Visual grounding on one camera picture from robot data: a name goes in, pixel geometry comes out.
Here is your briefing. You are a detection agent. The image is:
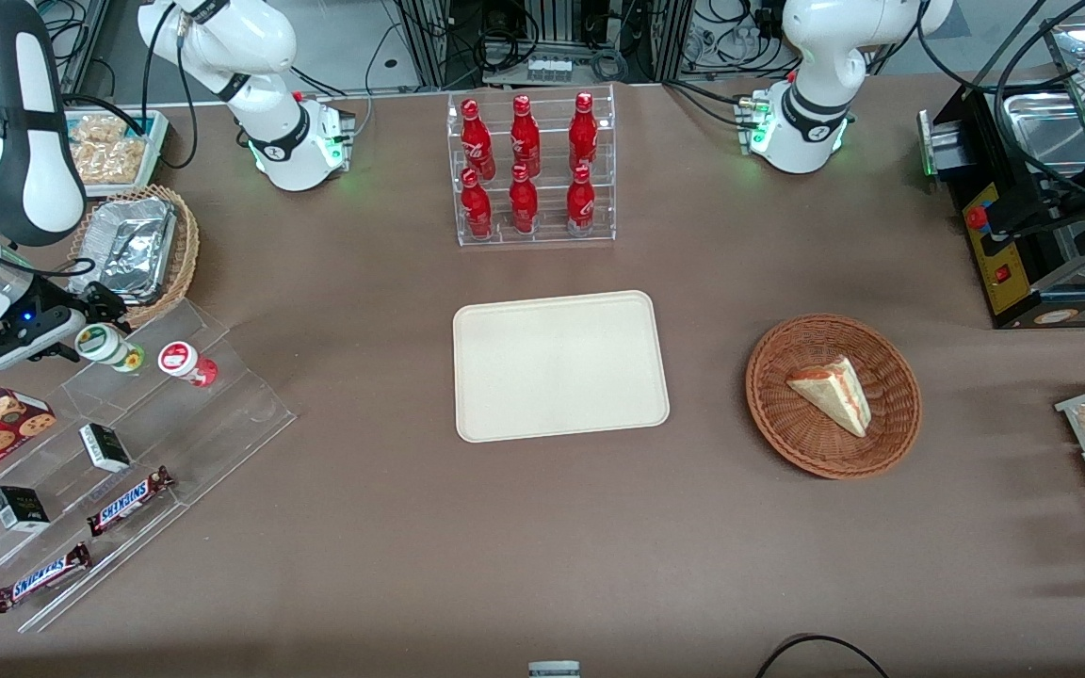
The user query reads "clear acrylic stepped display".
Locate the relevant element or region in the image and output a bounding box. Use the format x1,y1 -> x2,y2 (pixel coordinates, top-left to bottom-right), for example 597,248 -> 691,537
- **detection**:
0,299 -> 298,635

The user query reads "clear acrylic bottle rack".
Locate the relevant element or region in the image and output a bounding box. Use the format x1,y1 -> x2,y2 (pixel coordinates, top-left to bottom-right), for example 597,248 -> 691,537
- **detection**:
445,84 -> 618,249

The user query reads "round brown wicker basket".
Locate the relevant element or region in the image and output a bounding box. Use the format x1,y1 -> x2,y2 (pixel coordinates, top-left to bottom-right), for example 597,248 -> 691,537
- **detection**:
745,314 -> 923,481

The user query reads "oval brown wicker basket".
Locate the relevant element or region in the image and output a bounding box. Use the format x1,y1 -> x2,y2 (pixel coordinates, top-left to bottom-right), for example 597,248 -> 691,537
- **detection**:
66,184 -> 202,331

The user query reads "aluminium foil tray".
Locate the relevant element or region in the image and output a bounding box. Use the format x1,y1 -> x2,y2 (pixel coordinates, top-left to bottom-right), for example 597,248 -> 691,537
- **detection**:
90,196 -> 177,305

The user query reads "small black box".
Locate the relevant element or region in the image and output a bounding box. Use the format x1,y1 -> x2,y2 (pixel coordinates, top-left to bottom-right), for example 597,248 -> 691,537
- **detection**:
79,423 -> 134,474
0,486 -> 51,534

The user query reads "red cola bottle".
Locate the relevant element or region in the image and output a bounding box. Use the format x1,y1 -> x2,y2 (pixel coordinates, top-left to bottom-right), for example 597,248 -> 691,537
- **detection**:
460,98 -> 496,182
510,94 -> 543,178
509,164 -> 541,235
566,164 -> 597,237
461,168 -> 494,240
569,91 -> 600,173

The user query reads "wrapped triangle sandwich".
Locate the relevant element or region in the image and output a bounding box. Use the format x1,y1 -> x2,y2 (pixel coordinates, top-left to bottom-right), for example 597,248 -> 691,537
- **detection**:
785,355 -> 873,439

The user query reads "black cable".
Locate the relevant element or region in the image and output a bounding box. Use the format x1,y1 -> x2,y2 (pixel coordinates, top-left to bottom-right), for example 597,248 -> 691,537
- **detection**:
753,634 -> 892,678
915,0 -> 1085,203

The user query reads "cream plastic tray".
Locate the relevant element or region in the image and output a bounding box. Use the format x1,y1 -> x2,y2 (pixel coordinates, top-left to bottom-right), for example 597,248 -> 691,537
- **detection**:
452,290 -> 672,444

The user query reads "black food warmer appliance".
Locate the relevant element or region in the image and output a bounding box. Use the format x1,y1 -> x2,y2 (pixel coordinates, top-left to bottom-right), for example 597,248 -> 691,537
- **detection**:
917,0 -> 1085,331

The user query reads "snickers bar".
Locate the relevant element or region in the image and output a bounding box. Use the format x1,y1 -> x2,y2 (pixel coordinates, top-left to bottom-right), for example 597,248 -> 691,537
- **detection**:
86,466 -> 176,538
0,542 -> 93,615

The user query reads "pale bin with snack bags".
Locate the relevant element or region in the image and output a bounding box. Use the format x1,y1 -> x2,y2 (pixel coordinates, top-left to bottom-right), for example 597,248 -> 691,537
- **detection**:
62,108 -> 172,198

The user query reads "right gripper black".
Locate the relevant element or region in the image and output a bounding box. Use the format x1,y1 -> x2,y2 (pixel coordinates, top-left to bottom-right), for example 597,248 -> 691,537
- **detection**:
0,282 -> 133,367

